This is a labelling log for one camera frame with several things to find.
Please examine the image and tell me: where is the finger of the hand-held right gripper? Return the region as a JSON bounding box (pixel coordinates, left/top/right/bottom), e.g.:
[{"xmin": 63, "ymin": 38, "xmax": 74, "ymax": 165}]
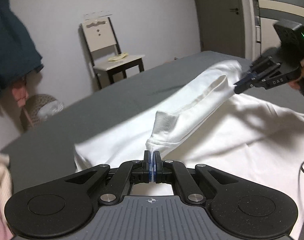
[
  {"xmin": 242, "ymin": 57, "xmax": 280, "ymax": 80},
  {"xmin": 234, "ymin": 66, "xmax": 282, "ymax": 95}
]

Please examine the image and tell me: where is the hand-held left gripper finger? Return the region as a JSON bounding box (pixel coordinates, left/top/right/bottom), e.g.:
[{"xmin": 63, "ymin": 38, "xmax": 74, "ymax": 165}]
[
  {"xmin": 64, "ymin": 151, "xmax": 153, "ymax": 206},
  {"xmin": 153, "ymin": 151, "xmax": 240, "ymax": 206}
]

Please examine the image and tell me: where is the white shirt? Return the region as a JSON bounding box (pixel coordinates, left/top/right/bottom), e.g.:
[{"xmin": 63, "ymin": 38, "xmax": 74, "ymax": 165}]
[{"xmin": 74, "ymin": 59, "xmax": 304, "ymax": 240}]

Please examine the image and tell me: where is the beige wardrobe with grey stripes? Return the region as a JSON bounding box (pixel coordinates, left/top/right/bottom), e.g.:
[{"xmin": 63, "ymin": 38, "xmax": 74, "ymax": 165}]
[{"xmin": 253, "ymin": 0, "xmax": 304, "ymax": 63}]

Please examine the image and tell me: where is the grey door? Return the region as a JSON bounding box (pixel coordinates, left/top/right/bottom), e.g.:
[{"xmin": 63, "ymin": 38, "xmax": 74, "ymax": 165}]
[{"xmin": 192, "ymin": 0, "xmax": 247, "ymax": 58}]

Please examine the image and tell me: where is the trash bin with plastic liner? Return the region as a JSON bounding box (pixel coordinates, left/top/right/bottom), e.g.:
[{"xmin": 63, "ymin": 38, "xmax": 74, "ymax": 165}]
[{"xmin": 38, "ymin": 100, "xmax": 65, "ymax": 120}]

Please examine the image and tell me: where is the pale yellow cloth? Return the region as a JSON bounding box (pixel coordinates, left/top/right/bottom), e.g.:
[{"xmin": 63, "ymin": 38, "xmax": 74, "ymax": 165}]
[{"xmin": 108, "ymin": 52, "xmax": 130, "ymax": 62}]

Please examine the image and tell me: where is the beige and black chair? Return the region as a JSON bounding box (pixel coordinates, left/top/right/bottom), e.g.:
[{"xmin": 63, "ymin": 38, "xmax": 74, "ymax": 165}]
[{"xmin": 81, "ymin": 17, "xmax": 145, "ymax": 89}]

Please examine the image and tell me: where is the cream fluffy sweater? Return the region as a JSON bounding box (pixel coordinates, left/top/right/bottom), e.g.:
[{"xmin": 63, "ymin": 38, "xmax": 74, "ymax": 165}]
[{"xmin": 0, "ymin": 154, "xmax": 14, "ymax": 205}]

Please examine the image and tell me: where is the salmon pink cloth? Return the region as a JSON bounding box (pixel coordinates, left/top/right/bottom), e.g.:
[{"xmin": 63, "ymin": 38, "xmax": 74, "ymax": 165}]
[{"xmin": 12, "ymin": 79, "xmax": 34, "ymax": 129}]

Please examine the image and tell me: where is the dark teal jacket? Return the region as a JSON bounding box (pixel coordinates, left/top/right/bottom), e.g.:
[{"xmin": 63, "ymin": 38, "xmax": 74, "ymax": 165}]
[{"xmin": 0, "ymin": 0, "xmax": 44, "ymax": 102}]

